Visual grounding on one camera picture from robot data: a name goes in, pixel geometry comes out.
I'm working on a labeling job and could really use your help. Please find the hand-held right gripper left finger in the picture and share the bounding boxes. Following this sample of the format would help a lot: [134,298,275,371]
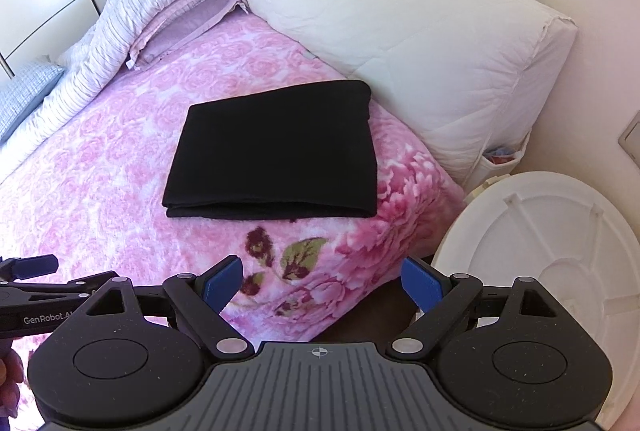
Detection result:
[82,256,252,360]

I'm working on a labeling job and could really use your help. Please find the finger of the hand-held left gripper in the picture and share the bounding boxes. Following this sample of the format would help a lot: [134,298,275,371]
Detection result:
[0,255,60,283]
[20,275,121,306]

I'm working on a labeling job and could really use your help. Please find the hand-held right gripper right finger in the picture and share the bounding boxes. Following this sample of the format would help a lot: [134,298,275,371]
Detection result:
[386,256,558,360]

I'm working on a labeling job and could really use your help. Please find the black pants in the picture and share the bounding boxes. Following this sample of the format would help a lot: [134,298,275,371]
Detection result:
[162,80,379,222]

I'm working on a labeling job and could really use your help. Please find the person's left hand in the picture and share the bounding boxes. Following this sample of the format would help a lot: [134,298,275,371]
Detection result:
[0,351,26,418]

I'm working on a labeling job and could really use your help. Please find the pink floral blanket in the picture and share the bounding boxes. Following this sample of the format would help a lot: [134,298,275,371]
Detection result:
[0,14,469,412]

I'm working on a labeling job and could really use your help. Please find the white round plastic tray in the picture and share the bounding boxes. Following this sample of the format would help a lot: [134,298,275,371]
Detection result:
[430,171,640,431]

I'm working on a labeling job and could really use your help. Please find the white bedside pocket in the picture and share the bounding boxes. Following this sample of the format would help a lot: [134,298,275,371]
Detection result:
[479,134,532,178]

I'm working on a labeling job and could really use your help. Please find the grey checked pillow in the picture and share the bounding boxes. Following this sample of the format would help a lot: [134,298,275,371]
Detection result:
[0,61,66,143]

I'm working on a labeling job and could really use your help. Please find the cream padded headboard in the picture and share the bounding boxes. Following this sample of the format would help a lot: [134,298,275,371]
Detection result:
[210,0,579,193]

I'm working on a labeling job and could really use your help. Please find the grey wall socket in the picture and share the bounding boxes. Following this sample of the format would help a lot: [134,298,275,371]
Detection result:
[617,111,640,158]

